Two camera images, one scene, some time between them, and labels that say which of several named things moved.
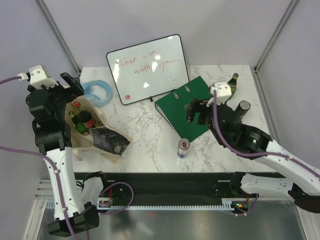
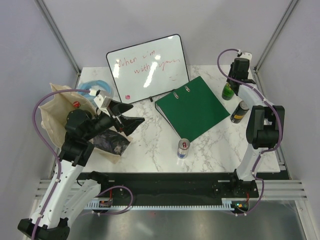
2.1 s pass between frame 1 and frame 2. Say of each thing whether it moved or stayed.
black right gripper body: moved
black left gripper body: moved
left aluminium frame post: stayed
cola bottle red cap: stayed
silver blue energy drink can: stayed
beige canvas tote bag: stayed
